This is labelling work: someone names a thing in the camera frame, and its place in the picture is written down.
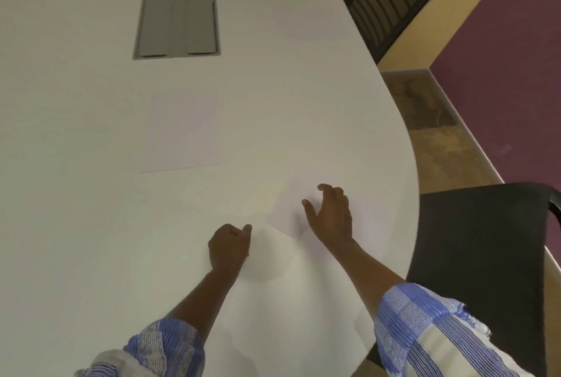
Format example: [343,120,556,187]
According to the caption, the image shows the small white paper sheet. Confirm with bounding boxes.
[140,93,220,174]

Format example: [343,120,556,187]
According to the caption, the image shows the black fabric seat chair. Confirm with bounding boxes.
[366,182,561,377]

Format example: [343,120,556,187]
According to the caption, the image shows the large white paper sheet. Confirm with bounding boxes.
[228,179,382,375]

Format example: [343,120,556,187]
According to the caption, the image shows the person's right forearm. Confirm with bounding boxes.
[315,236,536,377]

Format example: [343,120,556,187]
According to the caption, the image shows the person's left forearm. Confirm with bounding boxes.
[75,264,247,377]

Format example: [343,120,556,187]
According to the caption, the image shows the person's left hand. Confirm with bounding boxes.
[208,223,253,275]

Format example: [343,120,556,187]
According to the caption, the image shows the person's right hand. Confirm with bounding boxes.
[302,184,354,245]

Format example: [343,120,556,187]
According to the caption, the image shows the gray table cable hatch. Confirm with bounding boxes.
[133,0,221,60]

